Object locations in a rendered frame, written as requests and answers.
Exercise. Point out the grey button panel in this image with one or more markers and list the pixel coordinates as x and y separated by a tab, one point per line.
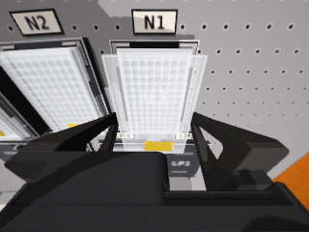
5	197

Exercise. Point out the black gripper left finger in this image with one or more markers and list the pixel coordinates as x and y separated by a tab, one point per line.
76	138

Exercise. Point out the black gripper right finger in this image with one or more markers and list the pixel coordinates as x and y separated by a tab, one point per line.
244	151

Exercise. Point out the grey base plate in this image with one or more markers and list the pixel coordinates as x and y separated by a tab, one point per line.
257	73

